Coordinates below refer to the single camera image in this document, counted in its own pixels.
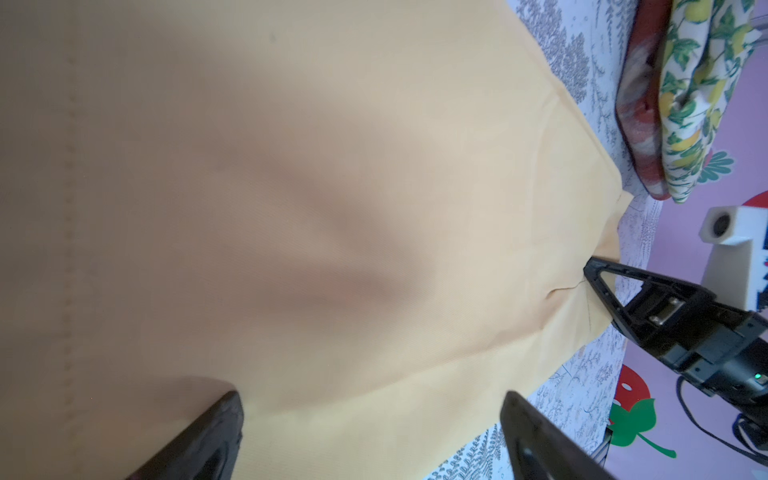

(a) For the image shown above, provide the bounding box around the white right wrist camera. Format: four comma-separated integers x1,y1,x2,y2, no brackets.
699,206,767,313

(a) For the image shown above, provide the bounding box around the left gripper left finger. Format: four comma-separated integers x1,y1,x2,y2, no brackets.
128,390,244,480

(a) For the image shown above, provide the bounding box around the yellow lemon print skirt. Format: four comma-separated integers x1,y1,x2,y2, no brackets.
658,0,761,203

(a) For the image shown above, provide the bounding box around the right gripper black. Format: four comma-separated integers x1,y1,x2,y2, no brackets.
584,257,767,408

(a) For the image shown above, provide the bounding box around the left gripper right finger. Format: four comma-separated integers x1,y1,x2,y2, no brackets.
500,391,614,480

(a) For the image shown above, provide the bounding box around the red plaid skirt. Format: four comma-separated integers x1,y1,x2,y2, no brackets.
616,0,672,201

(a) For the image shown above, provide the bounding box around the tan cloth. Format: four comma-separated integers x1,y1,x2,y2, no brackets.
1,1,631,479

